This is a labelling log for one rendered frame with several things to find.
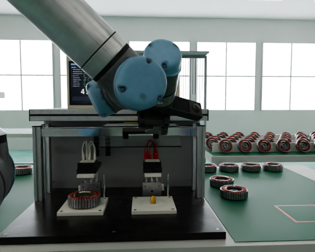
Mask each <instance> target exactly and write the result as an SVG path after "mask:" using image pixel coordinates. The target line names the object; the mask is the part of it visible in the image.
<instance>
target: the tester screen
mask: <svg viewBox="0 0 315 252"><path fill-rule="evenodd" d="M92 80H93V79H92V78H91V77H89V76H88V75H87V74H86V73H85V72H84V71H83V70H82V69H81V68H80V67H79V66H77V65H76V64H75V63H70V91H71V103H91V101H90V100H73V97H88V94H80V89H86V85H87V83H89V82H91V81H92Z"/></svg>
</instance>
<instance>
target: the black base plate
mask: <svg viewBox="0 0 315 252"><path fill-rule="evenodd" d="M77 191H79V188H53V189H52V192H50V193H48V192H46V193H44V198H45V199H43V200H37V201H35V202H34V203H33V204H32V205H31V206H30V207H28V208H27V209H26V210H25V211H24V212H23V213H22V214H21V215H20V216H19V217H17V218H16V219H15V220H14V221H13V222H12V223H11V224H10V225H9V226H8V227H7V228H5V229H4V230H3V231H2V232H1V233H0V245H31V244H69V243H107V242H145V241H183V240H222V239H226V231H225V230H224V228H223V227H222V225H221V224H220V222H219V221H218V219H217V218H216V216H215V215H214V213H213V212H212V210H211V209H210V207H209V206H208V204H207V203H206V201H205V200H204V198H202V197H200V198H197V197H196V190H192V186H169V197H172V198H173V201H174V204H175V207H176V213H173V214H132V202H133V197H151V196H143V187H106V188H105V197H106V198H108V202H107V205H106V208H105V211H104V214H103V215H78V216H57V212H58V211H59V209H60V208H61V207H62V206H63V204H64V203H65V202H66V200H67V199H68V195H69V194H71V193H73V192H77Z"/></svg>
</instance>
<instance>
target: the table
mask: <svg viewBox="0 0 315 252"><path fill-rule="evenodd" d="M291 136H292V135H291V134H290V133H288V132H283V133H282V134H281V135H280V137H279V139H278V141H277V142H276V145H275V146H276V148H277V150H278V151H276V152H269V151H270V150H271V148H272V145H271V143H274V142H275V141H274V138H275V137H276V135H275V134H274V133H273V132H267V133H266V134H265V135H264V136H263V137H262V139H260V140H259V141H258V142H257V144H256V148H257V149H258V151H259V152H250V151H251V150H252V148H253V145H252V143H255V141H257V139H256V138H259V137H260V134H259V133H258V132H255V131H253V132H251V133H250V134H249V135H247V136H246V137H245V135H244V134H243V133H242V132H240V131H238V132H236V133H234V134H232V135H230V136H229V135H228V134H227V133H226V132H220V133H218V134H217V135H213V134H212V133H211V132H205V137H206V138H207V140H206V141H205V146H206V147H205V158H206V159H207V160H208V161H210V162H211V163H213V164H215V165H216V166H217V167H219V164H221V163H267V162H270V163H271V162H272V163H283V162H315V151H309V150H310V149H311V145H310V142H311V141H310V139H309V137H308V136H307V135H306V134H305V133H304V132H302V131H299V132H297V133H296V134H295V136H296V138H295V140H297V141H296V142H295V147H296V149H297V150H298V151H289V150H290V149H291V144H290V143H292V141H291V140H292V139H291V138H292V137H291ZM309 136H311V138H312V139H311V140H313V142H314V143H313V146H314V148H315V131H313V132H312V133H311V134H310V135H309ZM242 137H245V138H244V139H242ZM222 138H223V139H222ZM221 139H222V140H221ZM239 139H241V140H240V141H239ZM210 141H212V142H210ZM219 141H220V142H219ZM237 141H239V142H238V144H237V148H238V150H239V151H240V152H230V151H232V149H233V144H232V143H237ZM211 143H218V149H219V151H220V152H212V148H213V147H212V146H213V145H212V144H211ZM224 143H225V144H224ZM243 143H245V144H243ZM261 143H264V144H261ZM281 143H282V144H281ZM300 143H302V144H300ZM223 144H224V145H223ZM227 144H228V145H227ZM280 144H281V145H280ZM263 145H264V146H263ZM283 145H284V146H283ZM302 145H303V146H302ZM222 146H223V147H222ZM225 146H226V147H225ZM244 146H245V147H244ZM247 146H248V147H247ZM266 146H267V147H266ZM285 147H286V149H284V148H285ZM227 148H228V149H227ZM246 148H247V149H246ZM265 148H266V149H265ZM303 148H305V149H303Z"/></svg>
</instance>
